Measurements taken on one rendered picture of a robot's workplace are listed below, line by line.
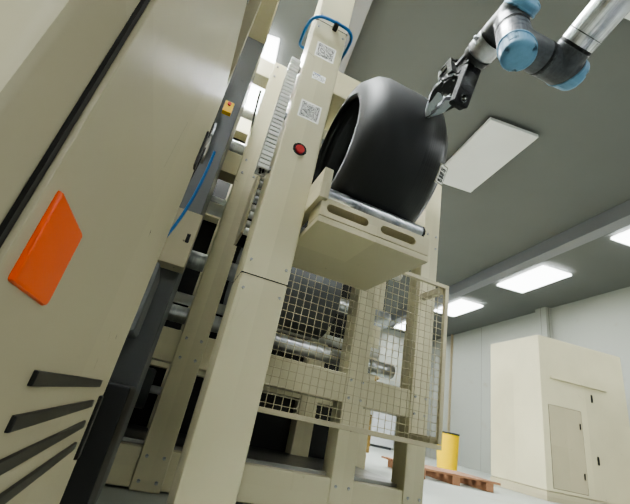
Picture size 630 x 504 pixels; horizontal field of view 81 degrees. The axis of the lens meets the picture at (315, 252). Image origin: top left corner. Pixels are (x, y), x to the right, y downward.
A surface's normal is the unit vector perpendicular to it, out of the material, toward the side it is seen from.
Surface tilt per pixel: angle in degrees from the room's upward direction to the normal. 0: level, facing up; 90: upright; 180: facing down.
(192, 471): 90
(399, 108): 91
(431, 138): 100
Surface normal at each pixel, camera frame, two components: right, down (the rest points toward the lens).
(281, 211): 0.38, -0.32
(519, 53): -0.15, 0.84
